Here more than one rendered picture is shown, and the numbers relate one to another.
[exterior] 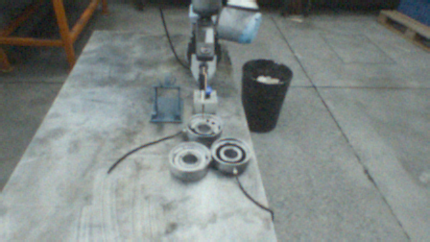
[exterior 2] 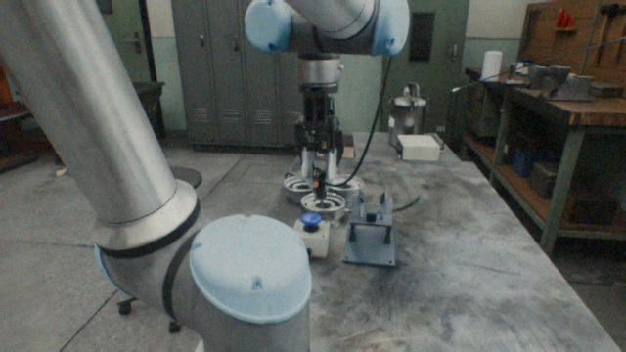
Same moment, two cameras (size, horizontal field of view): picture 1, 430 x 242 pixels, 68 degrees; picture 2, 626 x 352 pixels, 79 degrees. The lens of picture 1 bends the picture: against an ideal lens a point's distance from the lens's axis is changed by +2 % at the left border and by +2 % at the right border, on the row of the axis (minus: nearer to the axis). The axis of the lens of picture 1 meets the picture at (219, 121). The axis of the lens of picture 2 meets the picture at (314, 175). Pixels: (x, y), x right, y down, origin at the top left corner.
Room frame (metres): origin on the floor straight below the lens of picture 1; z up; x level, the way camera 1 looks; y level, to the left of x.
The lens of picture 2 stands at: (1.49, 0.24, 1.23)
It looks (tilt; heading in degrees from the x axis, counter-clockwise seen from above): 22 degrees down; 196
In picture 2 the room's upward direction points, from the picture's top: straight up
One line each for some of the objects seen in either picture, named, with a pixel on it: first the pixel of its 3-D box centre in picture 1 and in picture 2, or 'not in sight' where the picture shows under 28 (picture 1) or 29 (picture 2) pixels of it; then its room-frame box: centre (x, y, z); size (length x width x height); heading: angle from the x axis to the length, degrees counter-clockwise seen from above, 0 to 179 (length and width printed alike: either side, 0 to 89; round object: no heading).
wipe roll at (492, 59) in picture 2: not in sight; (491, 66); (-1.57, 0.71, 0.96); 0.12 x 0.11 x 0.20; 98
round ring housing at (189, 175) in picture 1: (190, 161); (343, 189); (0.57, 0.07, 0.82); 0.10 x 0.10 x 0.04
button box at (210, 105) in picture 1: (204, 100); (310, 239); (0.85, 0.05, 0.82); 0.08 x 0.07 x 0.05; 8
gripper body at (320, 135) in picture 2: (204, 28); (318, 117); (0.83, 0.06, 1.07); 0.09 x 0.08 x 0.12; 6
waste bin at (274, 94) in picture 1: (262, 97); not in sight; (1.86, -0.28, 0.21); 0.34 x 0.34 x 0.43
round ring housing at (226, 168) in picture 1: (230, 156); (303, 189); (0.61, -0.04, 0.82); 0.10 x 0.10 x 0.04
